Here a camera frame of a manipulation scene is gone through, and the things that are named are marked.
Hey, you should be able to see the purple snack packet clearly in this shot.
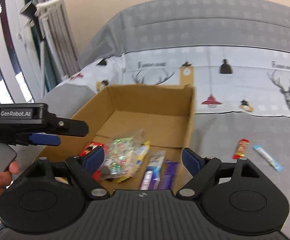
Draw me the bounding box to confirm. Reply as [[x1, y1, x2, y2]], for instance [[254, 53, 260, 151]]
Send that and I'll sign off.
[[158, 160, 180, 191]]

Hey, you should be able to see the person's left hand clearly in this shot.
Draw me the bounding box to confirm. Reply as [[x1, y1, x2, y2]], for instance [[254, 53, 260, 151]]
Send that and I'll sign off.
[[0, 161, 20, 210]]

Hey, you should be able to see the grey printed bed sheet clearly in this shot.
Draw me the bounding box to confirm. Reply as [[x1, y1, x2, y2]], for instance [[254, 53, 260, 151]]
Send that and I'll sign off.
[[5, 0, 290, 230]]

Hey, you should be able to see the small red snack packet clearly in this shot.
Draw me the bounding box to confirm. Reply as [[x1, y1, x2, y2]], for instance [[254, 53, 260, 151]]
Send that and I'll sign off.
[[79, 141, 106, 157]]

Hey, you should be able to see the red yellow snack stick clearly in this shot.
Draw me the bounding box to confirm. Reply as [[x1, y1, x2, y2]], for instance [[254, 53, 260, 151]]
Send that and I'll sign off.
[[232, 138, 250, 159]]

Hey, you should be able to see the garment steamer with hanger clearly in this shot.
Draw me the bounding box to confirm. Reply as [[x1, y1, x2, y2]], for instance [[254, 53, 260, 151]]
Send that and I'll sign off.
[[19, 0, 68, 93]]

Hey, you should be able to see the cardboard box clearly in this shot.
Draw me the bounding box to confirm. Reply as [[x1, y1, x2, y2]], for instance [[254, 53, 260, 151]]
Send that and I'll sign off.
[[39, 84, 197, 193]]

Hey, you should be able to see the grey curtain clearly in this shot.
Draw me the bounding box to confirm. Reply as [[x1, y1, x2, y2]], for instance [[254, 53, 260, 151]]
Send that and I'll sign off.
[[22, 0, 82, 87]]

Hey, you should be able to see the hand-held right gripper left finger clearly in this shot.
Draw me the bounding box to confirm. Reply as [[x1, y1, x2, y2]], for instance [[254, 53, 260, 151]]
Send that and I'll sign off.
[[17, 147, 110, 200]]

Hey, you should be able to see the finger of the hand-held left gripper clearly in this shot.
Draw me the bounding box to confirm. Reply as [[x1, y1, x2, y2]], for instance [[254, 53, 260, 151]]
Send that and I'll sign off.
[[8, 133, 61, 147], [48, 114, 89, 137]]

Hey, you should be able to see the clear bag of colourful candy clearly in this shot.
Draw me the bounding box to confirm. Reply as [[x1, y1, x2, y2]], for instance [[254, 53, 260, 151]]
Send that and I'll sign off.
[[98, 129, 146, 181]]

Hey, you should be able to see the white sliding door frame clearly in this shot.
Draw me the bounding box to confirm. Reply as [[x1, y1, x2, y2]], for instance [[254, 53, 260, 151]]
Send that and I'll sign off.
[[0, 0, 44, 104]]

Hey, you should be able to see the light blue snack stick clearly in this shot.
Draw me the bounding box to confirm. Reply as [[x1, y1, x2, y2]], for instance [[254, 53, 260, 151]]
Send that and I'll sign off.
[[252, 145, 284, 172]]

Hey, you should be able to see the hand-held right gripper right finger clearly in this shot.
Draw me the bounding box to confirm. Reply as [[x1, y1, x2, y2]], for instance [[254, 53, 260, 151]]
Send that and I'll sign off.
[[176, 148, 263, 200]]

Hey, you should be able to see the yellow snack packet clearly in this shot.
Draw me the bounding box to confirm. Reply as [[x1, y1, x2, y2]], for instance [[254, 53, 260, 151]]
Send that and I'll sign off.
[[134, 141, 151, 166]]

